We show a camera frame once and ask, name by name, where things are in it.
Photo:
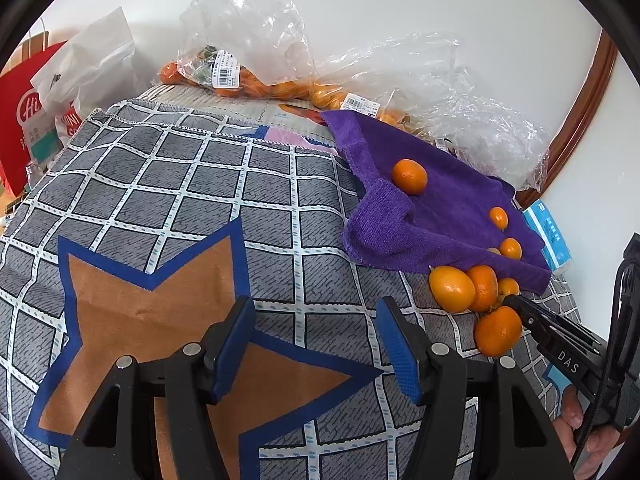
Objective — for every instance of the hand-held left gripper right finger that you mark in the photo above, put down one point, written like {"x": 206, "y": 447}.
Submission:
{"x": 400, "y": 355}

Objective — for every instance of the clear plastic bag of mandarins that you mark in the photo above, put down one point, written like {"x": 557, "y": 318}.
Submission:
{"x": 250, "y": 25}

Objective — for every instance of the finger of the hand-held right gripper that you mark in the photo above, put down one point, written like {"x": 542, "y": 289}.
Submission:
{"x": 520, "y": 307}

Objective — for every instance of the blue tissue box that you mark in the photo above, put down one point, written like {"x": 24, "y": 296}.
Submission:
{"x": 547, "y": 235}

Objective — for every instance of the white plastic bag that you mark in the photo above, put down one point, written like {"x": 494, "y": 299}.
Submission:
{"x": 95, "y": 75}

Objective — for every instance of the person's right hand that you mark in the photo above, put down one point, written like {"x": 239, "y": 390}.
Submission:
{"x": 570, "y": 415}

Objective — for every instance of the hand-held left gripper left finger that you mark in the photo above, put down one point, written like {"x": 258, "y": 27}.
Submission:
{"x": 235, "y": 345}

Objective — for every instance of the crumpled clear plastic bag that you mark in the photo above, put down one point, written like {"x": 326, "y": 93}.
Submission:
{"x": 490, "y": 135}

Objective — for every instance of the orange mandarin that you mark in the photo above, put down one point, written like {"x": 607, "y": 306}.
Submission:
{"x": 508, "y": 287}
{"x": 487, "y": 285}
{"x": 497, "y": 330}
{"x": 510, "y": 248}
{"x": 409, "y": 175}
{"x": 451, "y": 288}
{"x": 498, "y": 217}

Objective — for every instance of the grey checked blanket with stars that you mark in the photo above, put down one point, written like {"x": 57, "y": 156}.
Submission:
{"x": 175, "y": 200}

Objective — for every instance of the grey woven mat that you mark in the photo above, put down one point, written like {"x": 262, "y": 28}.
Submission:
{"x": 200, "y": 102}

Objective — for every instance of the red paper bag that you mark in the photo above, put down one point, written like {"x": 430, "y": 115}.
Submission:
{"x": 20, "y": 125}

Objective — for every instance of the purple towel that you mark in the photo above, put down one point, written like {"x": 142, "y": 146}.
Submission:
{"x": 450, "y": 200}

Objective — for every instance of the clear plastic bag of fruit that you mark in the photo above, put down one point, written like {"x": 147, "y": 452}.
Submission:
{"x": 390, "y": 70}

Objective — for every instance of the brown wooden door frame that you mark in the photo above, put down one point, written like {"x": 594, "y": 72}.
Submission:
{"x": 595, "y": 90}

